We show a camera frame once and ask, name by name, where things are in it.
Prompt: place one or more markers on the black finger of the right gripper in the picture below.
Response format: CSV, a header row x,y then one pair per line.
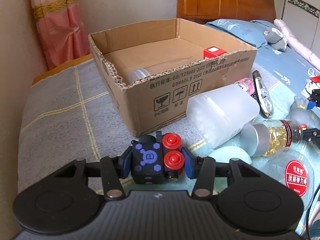
x,y
312,135

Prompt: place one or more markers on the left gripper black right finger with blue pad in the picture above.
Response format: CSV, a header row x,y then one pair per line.
x,y
204,170

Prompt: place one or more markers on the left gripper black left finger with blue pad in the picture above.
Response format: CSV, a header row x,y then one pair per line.
x,y
111,170

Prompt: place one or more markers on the black cube toy red buttons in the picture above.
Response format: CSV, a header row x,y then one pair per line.
x,y
156,159

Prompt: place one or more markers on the light blue round lid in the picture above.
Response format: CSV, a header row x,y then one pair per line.
x,y
224,154

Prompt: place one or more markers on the clear jar red label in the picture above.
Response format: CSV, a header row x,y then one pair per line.
x,y
294,170

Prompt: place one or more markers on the clear bottle yellow capsules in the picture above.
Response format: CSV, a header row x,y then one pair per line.
x,y
270,136

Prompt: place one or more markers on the frosted white plastic container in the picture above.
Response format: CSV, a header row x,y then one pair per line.
x,y
218,115

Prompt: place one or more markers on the black silver oval case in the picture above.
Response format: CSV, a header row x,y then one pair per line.
x,y
262,94

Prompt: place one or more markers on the light blue bed sheet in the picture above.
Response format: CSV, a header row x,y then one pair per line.
x,y
285,75

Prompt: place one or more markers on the grey checked blanket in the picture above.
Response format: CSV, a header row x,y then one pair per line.
x,y
67,116

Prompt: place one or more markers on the pink small package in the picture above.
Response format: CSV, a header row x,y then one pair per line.
x,y
247,85

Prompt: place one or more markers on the pink floral rolled cloth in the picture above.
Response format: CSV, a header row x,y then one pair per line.
x,y
297,46

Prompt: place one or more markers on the clear plastic jar in box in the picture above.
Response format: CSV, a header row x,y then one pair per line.
x,y
155,68

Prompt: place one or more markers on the grey plush toy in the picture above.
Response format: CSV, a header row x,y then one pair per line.
x,y
275,38

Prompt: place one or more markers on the open cardboard box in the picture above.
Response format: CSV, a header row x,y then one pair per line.
x,y
155,101

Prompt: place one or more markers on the red white small box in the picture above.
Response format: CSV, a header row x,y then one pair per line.
x,y
212,52

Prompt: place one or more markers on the blue floral pillow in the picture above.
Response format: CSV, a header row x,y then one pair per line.
x,y
250,32

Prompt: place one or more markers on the orange wooden headboard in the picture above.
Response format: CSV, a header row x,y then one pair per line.
x,y
202,11

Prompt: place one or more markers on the pink patterned curtain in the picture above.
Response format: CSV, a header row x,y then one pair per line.
x,y
60,29

